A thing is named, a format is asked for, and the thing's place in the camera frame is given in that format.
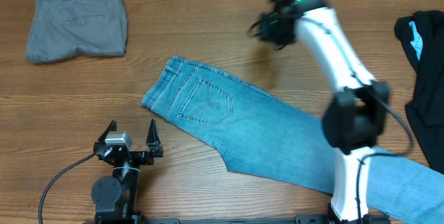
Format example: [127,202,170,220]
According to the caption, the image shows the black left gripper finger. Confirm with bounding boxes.
[93,120,117,150]
[146,119,164,157]

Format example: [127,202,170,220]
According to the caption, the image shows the blue denim jeans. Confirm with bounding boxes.
[142,56,443,223]

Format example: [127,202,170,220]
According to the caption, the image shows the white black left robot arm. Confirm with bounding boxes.
[91,120,164,224]

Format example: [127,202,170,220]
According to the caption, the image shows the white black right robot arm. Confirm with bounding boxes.
[254,0,390,223]

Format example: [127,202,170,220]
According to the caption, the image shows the folded grey shorts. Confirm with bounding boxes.
[25,0,128,64]

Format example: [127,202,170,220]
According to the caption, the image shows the light blue cloth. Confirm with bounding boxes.
[409,21,423,60]

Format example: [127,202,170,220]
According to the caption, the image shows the black garment pile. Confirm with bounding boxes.
[394,10,443,173]

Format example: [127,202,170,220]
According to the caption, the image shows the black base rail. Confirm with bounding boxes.
[144,214,392,224]

